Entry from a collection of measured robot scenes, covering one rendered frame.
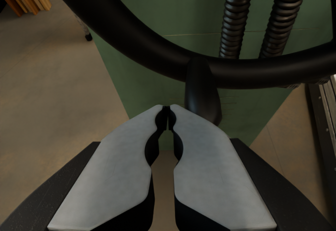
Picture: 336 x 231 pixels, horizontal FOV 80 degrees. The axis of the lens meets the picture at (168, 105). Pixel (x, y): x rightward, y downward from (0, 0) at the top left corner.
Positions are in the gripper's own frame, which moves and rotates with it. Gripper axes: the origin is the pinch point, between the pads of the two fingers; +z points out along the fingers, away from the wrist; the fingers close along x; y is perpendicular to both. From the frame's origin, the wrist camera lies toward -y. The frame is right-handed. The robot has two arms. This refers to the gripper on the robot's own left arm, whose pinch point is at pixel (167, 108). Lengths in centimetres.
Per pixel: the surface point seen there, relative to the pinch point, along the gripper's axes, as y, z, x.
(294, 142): 49, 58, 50
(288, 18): -3.8, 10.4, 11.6
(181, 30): -1.0, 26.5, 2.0
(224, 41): -1.5, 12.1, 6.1
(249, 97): 17.4, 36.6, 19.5
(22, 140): 48, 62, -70
